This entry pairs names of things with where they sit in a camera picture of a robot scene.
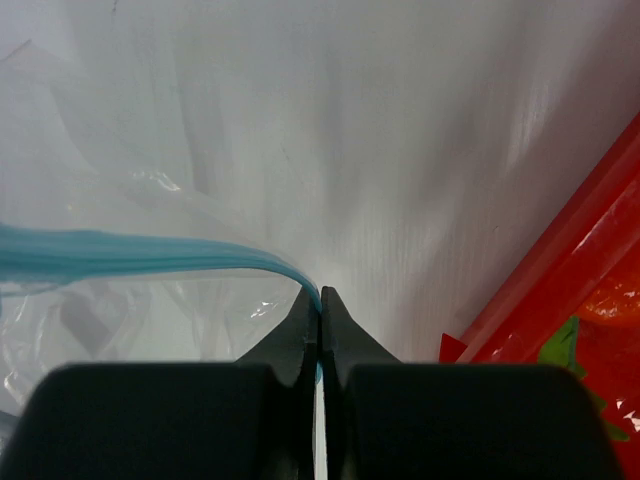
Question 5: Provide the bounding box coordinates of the clear zip top bag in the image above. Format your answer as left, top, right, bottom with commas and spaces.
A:
1, 42, 321, 406

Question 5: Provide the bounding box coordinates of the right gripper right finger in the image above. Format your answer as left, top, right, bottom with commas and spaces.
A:
320, 287, 623, 479

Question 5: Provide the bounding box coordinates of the red plastic tray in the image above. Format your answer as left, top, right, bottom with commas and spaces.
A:
438, 119, 639, 479

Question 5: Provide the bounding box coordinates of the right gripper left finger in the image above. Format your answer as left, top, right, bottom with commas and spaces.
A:
1, 292, 319, 479

